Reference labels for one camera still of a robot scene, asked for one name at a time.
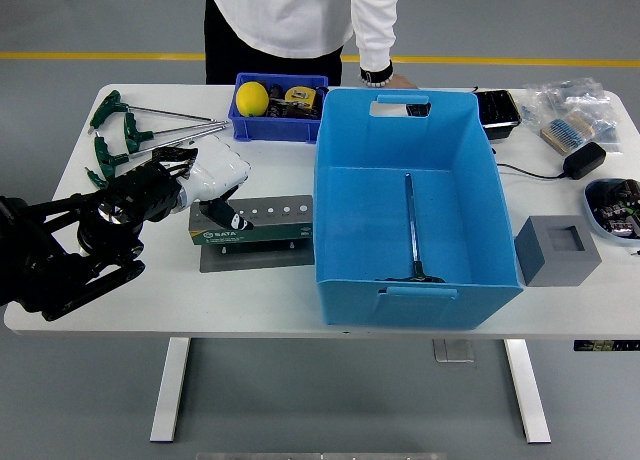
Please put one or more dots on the person's left hand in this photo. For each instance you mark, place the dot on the person's left hand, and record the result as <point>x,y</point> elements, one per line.
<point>402,83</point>

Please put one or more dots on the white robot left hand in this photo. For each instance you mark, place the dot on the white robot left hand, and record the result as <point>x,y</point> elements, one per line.
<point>217,170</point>

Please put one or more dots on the large light blue box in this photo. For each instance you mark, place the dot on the large light blue box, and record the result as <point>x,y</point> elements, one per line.
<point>360,215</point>

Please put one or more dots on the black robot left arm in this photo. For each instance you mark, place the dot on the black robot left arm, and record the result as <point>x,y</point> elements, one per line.
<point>50,250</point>

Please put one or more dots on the person's left forearm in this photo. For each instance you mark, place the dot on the person's left forearm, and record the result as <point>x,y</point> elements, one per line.
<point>375,35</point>

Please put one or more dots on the black wristband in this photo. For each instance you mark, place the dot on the black wristband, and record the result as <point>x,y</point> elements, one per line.
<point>376,76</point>

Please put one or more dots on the small dark blue bin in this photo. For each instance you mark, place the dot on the small dark blue bin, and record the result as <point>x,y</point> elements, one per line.
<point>275,130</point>

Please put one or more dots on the yellow lemon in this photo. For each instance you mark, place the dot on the yellow lemon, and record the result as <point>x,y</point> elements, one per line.
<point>252,99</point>

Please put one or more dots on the black plastic tray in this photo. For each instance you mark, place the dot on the black plastic tray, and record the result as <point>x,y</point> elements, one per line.
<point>497,112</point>

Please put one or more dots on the yellow tape measure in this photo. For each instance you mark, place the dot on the yellow tape measure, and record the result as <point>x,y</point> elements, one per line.
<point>301,97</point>

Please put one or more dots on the person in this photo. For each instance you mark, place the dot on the person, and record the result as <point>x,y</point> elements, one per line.
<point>290,15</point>

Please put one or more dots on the clear plastic parts bag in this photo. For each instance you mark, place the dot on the clear plastic parts bag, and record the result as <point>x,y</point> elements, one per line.
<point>565,92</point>

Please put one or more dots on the bag of blue resistor strips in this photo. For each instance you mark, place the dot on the bag of blue resistor strips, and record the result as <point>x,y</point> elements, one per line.
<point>567,132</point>

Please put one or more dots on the black power adapter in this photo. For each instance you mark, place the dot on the black power adapter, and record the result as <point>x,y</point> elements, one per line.
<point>585,160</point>

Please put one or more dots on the clear bag with blue parts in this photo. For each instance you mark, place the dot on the clear bag with blue parts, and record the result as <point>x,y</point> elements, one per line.
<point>607,127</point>

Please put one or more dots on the blue-rimmed bowl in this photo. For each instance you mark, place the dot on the blue-rimmed bowl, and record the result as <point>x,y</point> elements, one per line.
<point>590,200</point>

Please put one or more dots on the white table leg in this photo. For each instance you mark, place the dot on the white table leg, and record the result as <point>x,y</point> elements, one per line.
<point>527,390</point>
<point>170,390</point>

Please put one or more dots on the grey foam block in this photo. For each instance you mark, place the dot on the grey foam block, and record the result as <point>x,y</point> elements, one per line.
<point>560,270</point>

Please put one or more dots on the electronic components heap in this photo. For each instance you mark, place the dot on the electronic components heap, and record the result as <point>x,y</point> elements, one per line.
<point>620,210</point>

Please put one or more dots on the black table control panel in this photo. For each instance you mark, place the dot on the black table control panel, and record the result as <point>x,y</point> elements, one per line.
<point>605,345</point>

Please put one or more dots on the grey metal bracket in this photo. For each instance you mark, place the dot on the grey metal bracket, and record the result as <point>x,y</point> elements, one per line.
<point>452,351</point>

